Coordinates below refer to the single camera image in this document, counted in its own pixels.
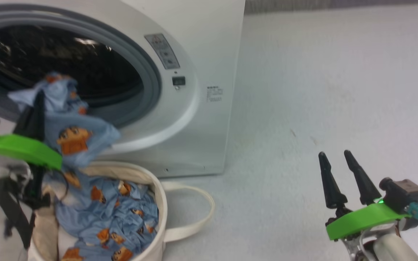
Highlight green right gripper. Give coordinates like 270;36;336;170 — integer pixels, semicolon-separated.
318;150;411;241

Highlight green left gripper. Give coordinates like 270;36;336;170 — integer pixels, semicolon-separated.
0;90;63;171

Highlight blue cartoon print garment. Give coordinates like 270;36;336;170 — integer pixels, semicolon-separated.
8;72;159;261

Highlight white front-load washing machine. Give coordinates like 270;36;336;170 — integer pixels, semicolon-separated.
0;0;246;178

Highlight cream canvas laundry basket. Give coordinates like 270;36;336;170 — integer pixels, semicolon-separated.
28;161;216;261

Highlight grey warning sticker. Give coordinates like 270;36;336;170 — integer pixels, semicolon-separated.
144;33;180;70

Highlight small printed text label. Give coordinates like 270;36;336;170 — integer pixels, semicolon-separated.
206;86;224;103

